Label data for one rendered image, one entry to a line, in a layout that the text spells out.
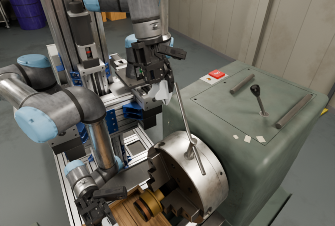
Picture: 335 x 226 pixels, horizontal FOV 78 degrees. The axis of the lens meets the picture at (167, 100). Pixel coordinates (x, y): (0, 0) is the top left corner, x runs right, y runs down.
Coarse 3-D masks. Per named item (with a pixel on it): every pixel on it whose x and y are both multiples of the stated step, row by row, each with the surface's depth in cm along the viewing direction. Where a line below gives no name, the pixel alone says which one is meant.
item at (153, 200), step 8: (144, 192) 71; (152, 192) 71; (160, 192) 71; (136, 200) 70; (144, 200) 68; (152, 200) 68; (160, 200) 70; (136, 208) 71; (144, 208) 67; (152, 208) 67; (160, 208) 69; (144, 216) 66; (152, 216) 70
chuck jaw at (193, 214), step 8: (176, 192) 72; (168, 200) 69; (176, 200) 69; (184, 200) 69; (168, 208) 68; (176, 208) 67; (184, 208) 67; (192, 208) 67; (208, 208) 67; (176, 216) 68; (184, 216) 68; (192, 216) 65
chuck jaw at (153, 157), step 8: (160, 144) 77; (160, 152) 73; (152, 160) 71; (160, 160) 73; (152, 168) 74; (160, 168) 72; (152, 176) 72; (160, 176) 72; (168, 176) 74; (152, 184) 70; (160, 184) 72
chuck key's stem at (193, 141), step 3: (192, 138) 62; (195, 138) 63; (192, 141) 62; (195, 141) 62; (189, 144) 63; (192, 144) 62; (195, 144) 62; (189, 147) 63; (189, 150) 64; (192, 150) 64; (189, 153) 65; (192, 153) 65; (189, 156) 67
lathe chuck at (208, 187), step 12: (156, 144) 77; (168, 144) 73; (180, 144) 72; (168, 156) 69; (180, 156) 67; (204, 156) 69; (168, 168) 73; (180, 168) 66; (192, 168) 65; (204, 168) 67; (180, 180) 69; (192, 180) 64; (204, 180) 65; (216, 180) 67; (192, 192) 66; (204, 192) 64; (216, 192) 67; (204, 204) 64; (216, 204) 69
